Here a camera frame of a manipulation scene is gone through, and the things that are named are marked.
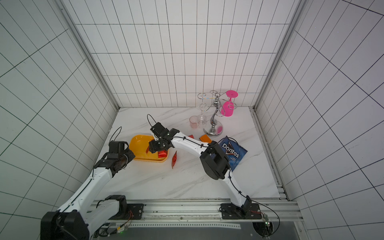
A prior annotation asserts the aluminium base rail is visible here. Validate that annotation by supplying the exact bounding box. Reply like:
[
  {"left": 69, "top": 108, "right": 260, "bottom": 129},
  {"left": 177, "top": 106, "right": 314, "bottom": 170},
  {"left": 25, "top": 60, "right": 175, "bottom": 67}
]
[{"left": 110, "top": 199, "right": 304, "bottom": 229}]

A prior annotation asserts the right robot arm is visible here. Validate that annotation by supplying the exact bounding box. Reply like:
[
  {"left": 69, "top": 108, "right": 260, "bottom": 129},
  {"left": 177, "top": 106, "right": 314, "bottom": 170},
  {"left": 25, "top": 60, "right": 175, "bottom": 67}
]
[{"left": 149, "top": 122, "right": 263, "bottom": 220}]

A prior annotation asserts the yellow plastic storage box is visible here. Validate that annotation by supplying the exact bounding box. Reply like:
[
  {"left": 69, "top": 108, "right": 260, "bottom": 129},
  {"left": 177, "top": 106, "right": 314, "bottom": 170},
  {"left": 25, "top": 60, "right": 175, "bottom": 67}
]
[{"left": 129, "top": 135, "right": 169, "bottom": 163}]

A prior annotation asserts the clear wine glass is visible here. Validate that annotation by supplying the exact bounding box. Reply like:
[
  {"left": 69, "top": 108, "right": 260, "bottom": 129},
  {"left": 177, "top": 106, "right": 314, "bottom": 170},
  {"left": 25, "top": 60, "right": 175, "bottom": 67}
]
[{"left": 198, "top": 103, "right": 209, "bottom": 129}]

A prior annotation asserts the clear pink cup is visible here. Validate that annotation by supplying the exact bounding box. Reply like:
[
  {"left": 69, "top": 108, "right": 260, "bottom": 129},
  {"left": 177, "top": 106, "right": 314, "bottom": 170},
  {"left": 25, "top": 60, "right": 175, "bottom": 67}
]
[{"left": 189, "top": 116, "right": 199, "bottom": 129}]

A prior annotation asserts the orange tea bag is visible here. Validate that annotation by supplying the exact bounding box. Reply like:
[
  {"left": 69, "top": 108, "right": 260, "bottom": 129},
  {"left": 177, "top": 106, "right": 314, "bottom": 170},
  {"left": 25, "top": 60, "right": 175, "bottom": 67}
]
[{"left": 200, "top": 135, "right": 212, "bottom": 144}]

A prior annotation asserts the pink wine glass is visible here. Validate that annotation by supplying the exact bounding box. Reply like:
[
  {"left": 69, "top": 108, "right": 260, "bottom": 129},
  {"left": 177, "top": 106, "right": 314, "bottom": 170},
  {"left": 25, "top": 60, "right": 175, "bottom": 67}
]
[{"left": 221, "top": 90, "right": 239, "bottom": 117}]

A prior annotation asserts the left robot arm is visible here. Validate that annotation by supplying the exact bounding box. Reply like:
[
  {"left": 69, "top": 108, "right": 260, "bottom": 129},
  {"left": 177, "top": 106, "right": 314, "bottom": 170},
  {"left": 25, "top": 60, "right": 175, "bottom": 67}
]
[{"left": 40, "top": 141, "right": 144, "bottom": 240}]

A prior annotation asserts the blue Doritos chip bag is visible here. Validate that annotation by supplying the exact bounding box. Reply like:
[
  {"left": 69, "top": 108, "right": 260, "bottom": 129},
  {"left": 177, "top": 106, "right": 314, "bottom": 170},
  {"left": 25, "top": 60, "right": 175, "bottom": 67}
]
[{"left": 219, "top": 136, "right": 248, "bottom": 171}]

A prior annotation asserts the silver glass holder stand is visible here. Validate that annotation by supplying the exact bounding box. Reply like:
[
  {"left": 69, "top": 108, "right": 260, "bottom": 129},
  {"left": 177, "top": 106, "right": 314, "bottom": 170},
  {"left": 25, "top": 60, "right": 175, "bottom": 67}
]
[{"left": 197, "top": 90, "right": 228, "bottom": 137}]

